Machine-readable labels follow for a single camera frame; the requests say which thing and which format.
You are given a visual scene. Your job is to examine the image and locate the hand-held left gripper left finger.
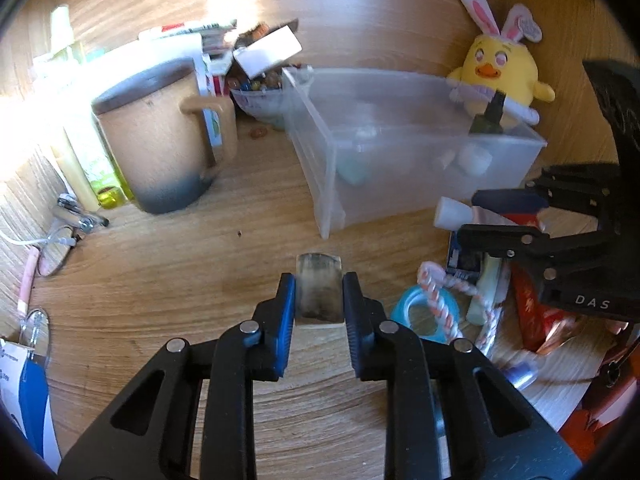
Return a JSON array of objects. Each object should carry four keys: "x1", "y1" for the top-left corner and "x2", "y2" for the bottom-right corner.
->
[{"x1": 57, "y1": 272, "x2": 296, "y2": 480}]

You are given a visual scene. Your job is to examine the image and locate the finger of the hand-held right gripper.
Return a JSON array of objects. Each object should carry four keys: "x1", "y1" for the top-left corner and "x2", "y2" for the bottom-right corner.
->
[
  {"x1": 472, "y1": 162, "x2": 621, "y2": 217},
  {"x1": 457, "y1": 224, "x2": 615, "y2": 282}
]

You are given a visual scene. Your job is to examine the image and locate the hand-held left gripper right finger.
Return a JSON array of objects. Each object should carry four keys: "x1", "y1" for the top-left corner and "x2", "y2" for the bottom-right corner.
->
[{"x1": 341, "y1": 271, "x2": 583, "y2": 480}]

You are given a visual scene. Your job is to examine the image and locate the red tea packet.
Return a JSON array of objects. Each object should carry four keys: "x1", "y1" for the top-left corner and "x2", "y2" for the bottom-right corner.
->
[{"x1": 500, "y1": 211, "x2": 543, "y2": 228}]

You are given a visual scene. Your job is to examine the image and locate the translucent block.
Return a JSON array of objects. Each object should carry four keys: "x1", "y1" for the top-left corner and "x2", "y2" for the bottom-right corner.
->
[{"x1": 295, "y1": 252, "x2": 346, "y2": 328}]

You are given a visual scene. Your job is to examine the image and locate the light blue ring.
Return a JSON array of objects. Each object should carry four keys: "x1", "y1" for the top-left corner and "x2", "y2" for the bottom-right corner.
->
[{"x1": 390, "y1": 284, "x2": 458, "y2": 346}]

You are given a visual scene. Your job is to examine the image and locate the white pink tube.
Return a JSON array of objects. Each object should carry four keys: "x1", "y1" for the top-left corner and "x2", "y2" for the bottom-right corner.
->
[{"x1": 434, "y1": 196, "x2": 543, "y2": 231}]

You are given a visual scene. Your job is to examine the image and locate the pale green lip balm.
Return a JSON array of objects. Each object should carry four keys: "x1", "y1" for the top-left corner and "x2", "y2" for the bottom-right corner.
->
[{"x1": 467, "y1": 255, "x2": 503, "y2": 326}]

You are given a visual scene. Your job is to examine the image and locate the shiny red wrapper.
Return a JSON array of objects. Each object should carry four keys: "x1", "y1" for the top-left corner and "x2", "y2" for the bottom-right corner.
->
[{"x1": 510, "y1": 262, "x2": 583, "y2": 353}]

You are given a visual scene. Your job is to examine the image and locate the pink white braided rope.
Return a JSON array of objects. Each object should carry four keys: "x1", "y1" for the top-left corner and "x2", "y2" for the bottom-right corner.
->
[{"x1": 416, "y1": 261, "x2": 503, "y2": 361}]

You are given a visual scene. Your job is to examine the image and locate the small purple bottle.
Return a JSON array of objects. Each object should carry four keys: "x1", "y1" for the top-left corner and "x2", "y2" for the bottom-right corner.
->
[{"x1": 492, "y1": 350, "x2": 540, "y2": 391}]

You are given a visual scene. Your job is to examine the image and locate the clear plastic storage bin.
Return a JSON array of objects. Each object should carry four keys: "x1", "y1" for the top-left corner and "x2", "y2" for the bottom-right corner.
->
[{"x1": 281, "y1": 66, "x2": 548, "y2": 240}]

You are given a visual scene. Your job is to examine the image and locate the white cube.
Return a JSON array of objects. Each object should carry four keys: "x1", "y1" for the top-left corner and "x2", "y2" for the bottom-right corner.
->
[{"x1": 457, "y1": 144, "x2": 493, "y2": 177}]

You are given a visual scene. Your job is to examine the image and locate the green nail polish bottle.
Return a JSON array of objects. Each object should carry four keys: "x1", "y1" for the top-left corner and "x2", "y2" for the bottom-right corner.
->
[{"x1": 467, "y1": 87, "x2": 507, "y2": 136}]

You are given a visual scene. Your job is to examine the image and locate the yellow chick plush toy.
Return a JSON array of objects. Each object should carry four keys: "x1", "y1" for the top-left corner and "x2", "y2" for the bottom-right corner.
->
[{"x1": 445, "y1": 0, "x2": 557, "y2": 128}]

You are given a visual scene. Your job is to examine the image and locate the teal object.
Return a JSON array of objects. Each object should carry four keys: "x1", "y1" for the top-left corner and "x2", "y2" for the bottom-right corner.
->
[{"x1": 337, "y1": 157, "x2": 371, "y2": 186}]

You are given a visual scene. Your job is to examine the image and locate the white green carton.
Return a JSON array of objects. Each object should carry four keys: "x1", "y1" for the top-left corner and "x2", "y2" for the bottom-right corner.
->
[{"x1": 196, "y1": 50, "x2": 224, "y2": 150}]

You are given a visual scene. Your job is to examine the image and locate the clear bowl of small items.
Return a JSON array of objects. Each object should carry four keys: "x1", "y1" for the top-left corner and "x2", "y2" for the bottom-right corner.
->
[{"x1": 227, "y1": 62, "x2": 316, "y2": 131}]

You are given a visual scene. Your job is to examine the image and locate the brown ceramic mug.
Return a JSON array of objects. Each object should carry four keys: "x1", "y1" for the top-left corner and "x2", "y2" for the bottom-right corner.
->
[{"x1": 91, "y1": 57, "x2": 238, "y2": 216}]

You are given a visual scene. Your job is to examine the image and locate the red white box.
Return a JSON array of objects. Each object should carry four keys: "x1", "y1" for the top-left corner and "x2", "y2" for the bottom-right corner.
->
[{"x1": 212, "y1": 60, "x2": 235, "y2": 96}]

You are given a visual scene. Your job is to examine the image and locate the yellow green carton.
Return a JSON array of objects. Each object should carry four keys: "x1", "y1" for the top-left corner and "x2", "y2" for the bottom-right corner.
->
[{"x1": 50, "y1": 110, "x2": 135, "y2": 212}]

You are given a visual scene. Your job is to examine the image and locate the white card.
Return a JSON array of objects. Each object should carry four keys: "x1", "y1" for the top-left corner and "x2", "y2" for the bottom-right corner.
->
[{"x1": 232, "y1": 27, "x2": 303, "y2": 78}]

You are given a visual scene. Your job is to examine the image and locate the pink pen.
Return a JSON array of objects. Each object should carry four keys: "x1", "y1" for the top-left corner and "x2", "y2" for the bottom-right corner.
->
[{"x1": 17, "y1": 250, "x2": 40, "y2": 318}]

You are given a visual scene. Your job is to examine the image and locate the blue white box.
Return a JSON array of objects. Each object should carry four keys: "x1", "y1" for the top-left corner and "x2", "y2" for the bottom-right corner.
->
[{"x1": 0, "y1": 337, "x2": 63, "y2": 471}]

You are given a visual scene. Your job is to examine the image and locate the stack of books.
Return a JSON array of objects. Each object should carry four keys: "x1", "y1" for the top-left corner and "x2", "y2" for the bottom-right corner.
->
[{"x1": 137, "y1": 19, "x2": 238, "y2": 53}]

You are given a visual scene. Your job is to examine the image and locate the clear bottle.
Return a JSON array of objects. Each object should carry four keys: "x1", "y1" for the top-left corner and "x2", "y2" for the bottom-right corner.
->
[{"x1": 49, "y1": 5, "x2": 85, "y2": 63}]

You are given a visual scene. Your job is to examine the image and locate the wire rim glasses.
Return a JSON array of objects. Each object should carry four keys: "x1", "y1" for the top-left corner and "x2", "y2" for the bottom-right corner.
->
[{"x1": 20, "y1": 224, "x2": 78, "y2": 366}]

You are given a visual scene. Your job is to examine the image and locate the white cable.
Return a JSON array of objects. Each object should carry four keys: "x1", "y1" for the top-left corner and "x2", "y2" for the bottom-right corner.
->
[{"x1": 0, "y1": 229, "x2": 77, "y2": 250}]

